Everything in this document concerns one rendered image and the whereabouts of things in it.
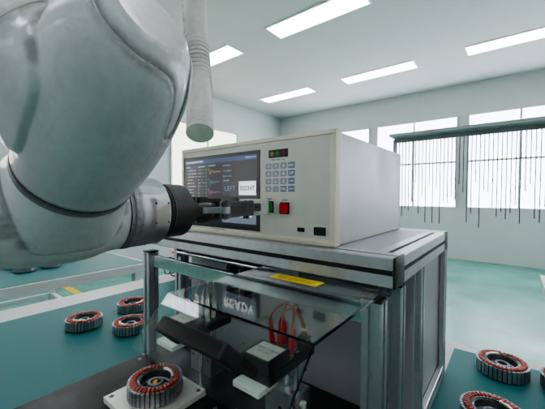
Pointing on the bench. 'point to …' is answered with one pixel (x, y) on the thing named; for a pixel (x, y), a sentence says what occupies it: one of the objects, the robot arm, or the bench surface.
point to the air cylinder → (302, 395)
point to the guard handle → (200, 342)
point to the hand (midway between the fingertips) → (254, 206)
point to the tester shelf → (351, 272)
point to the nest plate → (118, 400)
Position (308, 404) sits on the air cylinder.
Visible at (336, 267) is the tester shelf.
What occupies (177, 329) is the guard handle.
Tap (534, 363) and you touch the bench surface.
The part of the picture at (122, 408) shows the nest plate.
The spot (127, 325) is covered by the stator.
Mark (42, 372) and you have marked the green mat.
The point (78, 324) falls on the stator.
